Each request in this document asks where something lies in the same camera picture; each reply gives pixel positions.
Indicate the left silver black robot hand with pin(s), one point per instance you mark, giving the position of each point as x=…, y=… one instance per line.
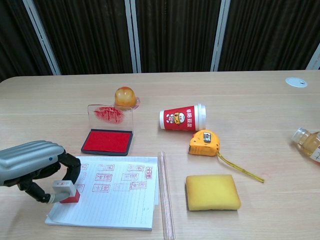
x=25, y=160

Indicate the small red stamp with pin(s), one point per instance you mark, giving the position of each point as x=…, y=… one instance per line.
x=71, y=197

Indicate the red ink pad clear lid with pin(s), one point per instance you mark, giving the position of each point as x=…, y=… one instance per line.
x=107, y=141

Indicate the white lined stamped notepad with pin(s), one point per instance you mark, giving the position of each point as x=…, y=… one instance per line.
x=112, y=202

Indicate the orange jelly cup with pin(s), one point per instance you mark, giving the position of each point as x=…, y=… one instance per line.
x=125, y=96

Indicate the clear glass test tube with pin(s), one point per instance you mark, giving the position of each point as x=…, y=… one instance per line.
x=166, y=195

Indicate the red paper cup white lid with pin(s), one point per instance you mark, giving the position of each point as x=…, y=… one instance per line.
x=180, y=118

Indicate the yellow tape measure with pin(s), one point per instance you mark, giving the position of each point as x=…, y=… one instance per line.
x=202, y=145

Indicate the yellow sponge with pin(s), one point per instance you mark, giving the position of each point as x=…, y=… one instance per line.
x=212, y=192

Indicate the tea bottle white cap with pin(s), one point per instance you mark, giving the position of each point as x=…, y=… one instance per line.
x=310, y=145

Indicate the white aluminium partition post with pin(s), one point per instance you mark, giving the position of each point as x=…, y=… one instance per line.
x=42, y=37
x=314, y=57
x=220, y=37
x=133, y=37

